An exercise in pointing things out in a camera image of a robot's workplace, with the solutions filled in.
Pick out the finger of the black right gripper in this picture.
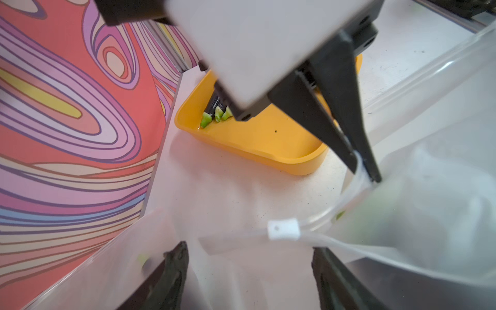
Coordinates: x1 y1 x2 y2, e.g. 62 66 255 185
308 30 382 183
267 71 358 173

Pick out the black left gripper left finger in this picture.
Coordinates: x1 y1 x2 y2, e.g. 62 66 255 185
119 241 189 310

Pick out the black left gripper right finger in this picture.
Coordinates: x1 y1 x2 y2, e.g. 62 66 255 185
311 247 387 310

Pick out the purple eggplant in tray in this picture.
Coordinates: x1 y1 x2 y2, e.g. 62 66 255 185
200 92 224 129

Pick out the yellow plastic tray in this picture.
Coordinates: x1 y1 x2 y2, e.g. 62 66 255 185
174 53 363 176

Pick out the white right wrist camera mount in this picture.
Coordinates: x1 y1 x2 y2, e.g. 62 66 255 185
164 0 382 114

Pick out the aluminium frame post right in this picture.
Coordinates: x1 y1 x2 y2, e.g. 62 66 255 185
145 21 196 72

